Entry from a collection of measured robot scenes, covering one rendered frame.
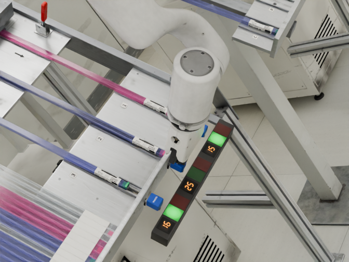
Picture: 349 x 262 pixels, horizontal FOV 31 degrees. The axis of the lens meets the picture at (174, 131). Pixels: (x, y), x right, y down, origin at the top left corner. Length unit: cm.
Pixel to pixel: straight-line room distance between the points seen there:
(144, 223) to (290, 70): 99
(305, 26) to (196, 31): 134
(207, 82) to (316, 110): 147
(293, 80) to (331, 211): 63
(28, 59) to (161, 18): 57
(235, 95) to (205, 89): 160
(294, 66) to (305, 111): 22
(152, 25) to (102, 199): 44
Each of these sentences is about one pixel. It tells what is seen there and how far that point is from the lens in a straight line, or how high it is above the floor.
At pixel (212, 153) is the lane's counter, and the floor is 65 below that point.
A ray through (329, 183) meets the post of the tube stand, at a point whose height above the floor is 8.
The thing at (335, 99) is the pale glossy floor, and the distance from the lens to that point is 255.
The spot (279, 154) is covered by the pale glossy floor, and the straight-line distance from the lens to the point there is 245.
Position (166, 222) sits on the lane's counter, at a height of 66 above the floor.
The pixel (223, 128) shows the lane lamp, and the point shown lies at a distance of 149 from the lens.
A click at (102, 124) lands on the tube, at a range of 144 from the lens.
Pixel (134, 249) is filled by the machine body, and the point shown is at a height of 44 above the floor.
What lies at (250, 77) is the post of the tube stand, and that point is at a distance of 182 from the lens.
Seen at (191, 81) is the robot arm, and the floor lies 94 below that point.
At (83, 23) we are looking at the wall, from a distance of 381.
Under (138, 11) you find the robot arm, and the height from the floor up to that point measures 109.
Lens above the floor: 141
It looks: 28 degrees down
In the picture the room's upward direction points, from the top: 38 degrees counter-clockwise
